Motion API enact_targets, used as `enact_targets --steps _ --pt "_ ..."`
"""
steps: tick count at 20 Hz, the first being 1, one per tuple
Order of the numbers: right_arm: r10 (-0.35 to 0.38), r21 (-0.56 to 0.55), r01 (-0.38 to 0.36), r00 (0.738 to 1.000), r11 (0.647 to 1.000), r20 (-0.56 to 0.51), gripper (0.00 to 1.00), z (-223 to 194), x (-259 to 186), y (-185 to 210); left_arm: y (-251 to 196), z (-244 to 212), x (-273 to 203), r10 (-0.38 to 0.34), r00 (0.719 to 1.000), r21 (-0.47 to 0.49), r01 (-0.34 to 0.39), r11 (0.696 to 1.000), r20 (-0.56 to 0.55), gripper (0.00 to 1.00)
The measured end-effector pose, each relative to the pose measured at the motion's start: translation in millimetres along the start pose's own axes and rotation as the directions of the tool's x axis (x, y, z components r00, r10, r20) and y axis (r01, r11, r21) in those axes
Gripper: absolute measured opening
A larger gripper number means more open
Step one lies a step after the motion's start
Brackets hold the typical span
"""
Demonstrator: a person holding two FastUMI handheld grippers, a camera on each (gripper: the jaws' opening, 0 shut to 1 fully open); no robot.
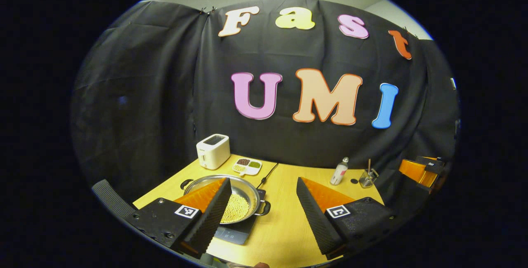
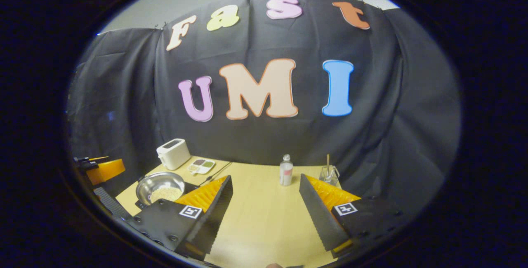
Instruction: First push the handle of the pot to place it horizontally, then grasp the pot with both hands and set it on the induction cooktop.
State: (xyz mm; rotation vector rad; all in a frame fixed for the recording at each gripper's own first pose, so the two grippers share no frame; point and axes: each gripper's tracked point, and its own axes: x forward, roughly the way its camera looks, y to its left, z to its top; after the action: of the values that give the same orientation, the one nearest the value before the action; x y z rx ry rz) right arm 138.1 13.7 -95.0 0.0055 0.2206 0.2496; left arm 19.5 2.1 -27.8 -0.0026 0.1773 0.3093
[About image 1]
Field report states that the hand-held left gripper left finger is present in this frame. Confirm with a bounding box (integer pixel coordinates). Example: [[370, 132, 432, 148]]
[[124, 177, 233, 259]]

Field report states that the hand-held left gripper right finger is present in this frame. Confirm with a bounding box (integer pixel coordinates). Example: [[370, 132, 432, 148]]
[[296, 176, 396, 260]]

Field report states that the pile of soybeans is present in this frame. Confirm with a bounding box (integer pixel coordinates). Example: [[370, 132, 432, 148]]
[[221, 194, 250, 223]]

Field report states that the glass jar with stick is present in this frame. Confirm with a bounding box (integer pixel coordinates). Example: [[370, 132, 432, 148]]
[[359, 159, 379, 188]]

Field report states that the white toaster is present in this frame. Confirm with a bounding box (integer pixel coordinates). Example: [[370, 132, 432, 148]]
[[196, 134, 231, 170]]

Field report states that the black induction cooktop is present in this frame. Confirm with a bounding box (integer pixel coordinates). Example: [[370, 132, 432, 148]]
[[212, 188, 266, 245]]

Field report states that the steel pot with black handles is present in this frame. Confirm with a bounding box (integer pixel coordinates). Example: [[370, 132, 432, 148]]
[[180, 174, 271, 224]]

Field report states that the white divided dish of beans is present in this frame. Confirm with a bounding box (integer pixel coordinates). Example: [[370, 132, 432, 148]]
[[232, 158, 263, 176]]

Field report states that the small clear bottle white label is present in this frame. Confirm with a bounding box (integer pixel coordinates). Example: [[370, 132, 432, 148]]
[[330, 157, 349, 186]]

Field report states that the black power cable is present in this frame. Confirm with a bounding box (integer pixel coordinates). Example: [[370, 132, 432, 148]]
[[257, 163, 279, 189]]

